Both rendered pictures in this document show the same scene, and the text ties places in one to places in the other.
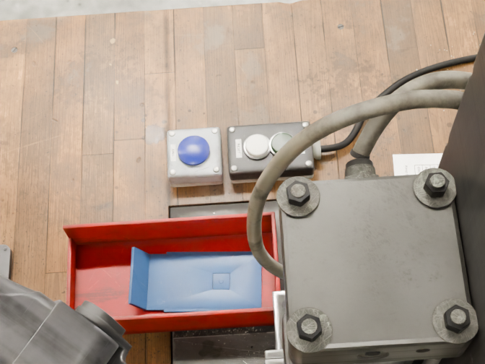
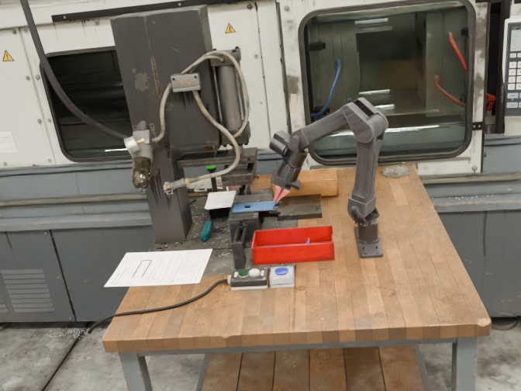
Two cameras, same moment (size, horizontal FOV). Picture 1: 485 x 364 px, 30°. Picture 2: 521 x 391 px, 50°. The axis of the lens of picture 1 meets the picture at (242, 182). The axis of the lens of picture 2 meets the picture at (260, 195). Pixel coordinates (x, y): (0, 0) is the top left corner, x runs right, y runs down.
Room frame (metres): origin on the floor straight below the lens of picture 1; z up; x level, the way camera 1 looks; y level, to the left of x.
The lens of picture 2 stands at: (1.91, 0.12, 1.76)
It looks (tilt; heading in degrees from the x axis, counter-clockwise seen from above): 23 degrees down; 184
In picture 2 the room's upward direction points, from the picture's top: 7 degrees counter-clockwise
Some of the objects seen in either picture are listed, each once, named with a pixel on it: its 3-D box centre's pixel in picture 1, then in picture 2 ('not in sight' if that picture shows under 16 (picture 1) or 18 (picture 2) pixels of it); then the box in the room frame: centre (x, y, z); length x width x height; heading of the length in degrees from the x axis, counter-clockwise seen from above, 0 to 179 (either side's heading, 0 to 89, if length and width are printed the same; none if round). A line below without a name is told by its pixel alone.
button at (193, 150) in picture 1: (193, 152); (281, 272); (0.51, 0.06, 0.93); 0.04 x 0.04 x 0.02
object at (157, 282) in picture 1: (196, 278); not in sight; (0.35, 0.07, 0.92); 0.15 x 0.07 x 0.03; 84
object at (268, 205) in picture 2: not in sight; (255, 203); (0.16, -0.02, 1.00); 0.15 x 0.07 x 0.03; 87
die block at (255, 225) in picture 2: not in sight; (246, 218); (0.15, -0.06, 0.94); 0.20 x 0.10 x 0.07; 177
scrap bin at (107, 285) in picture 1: (172, 274); (293, 244); (0.36, 0.09, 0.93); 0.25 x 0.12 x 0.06; 87
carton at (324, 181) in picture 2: not in sight; (305, 185); (-0.13, 0.15, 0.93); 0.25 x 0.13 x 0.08; 87
